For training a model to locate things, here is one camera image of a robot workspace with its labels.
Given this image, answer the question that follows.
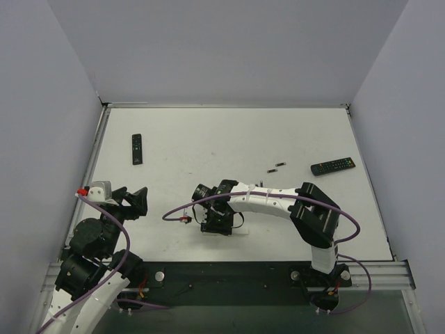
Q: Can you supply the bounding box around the white remote control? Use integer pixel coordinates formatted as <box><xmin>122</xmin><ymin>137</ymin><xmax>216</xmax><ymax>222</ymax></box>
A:
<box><xmin>202</xmin><ymin>230</ymin><xmax>250</xmax><ymax>237</ymax></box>

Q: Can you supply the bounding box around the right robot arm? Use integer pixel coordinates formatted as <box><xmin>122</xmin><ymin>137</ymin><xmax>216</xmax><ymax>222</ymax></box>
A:
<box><xmin>192</xmin><ymin>180</ymin><xmax>339</xmax><ymax>274</ymax></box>

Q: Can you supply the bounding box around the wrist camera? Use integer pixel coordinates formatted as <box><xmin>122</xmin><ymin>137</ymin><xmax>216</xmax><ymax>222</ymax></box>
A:
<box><xmin>76</xmin><ymin>181</ymin><xmax>116</xmax><ymax>205</ymax></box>
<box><xmin>179</xmin><ymin>209</ymin><xmax>196</xmax><ymax>224</ymax></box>

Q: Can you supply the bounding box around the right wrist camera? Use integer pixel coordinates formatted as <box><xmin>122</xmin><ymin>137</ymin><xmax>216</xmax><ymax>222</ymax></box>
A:
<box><xmin>179</xmin><ymin>209</ymin><xmax>196</xmax><ymax>224</ymax></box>

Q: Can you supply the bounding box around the wide black remote control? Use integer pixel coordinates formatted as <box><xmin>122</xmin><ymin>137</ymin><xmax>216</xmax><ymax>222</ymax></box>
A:
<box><xmin>310</xmin><ymin>157</ymin><xmax>356</xmax><ymax>177</ymax></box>

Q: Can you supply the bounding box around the slim black remote control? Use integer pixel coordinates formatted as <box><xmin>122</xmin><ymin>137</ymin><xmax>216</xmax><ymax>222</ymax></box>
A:
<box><xmin>131</xmin><ymin>134</ymin><xmax>143</xmax><ymax>166</ymax></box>

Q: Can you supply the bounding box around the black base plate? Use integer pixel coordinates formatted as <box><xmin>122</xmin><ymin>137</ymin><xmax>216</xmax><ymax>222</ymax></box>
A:
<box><xmin>118</xmin><ymin>261</ymin><xmax>352</xmax><ymax>308</ymax></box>

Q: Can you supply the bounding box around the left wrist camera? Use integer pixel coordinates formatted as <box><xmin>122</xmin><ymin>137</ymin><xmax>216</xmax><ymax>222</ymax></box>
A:
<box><xmin>76</xmin><ymin>181</ymin><xmax>116</xmax><ymax>205</ymax></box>

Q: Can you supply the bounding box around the aluminium frame rail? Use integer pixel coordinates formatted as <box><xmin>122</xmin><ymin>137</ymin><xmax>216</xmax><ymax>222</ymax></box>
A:
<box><xmin>40</xmin><ymin>261</ymin><xmax>416</xmax><ymax>292</ymax></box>

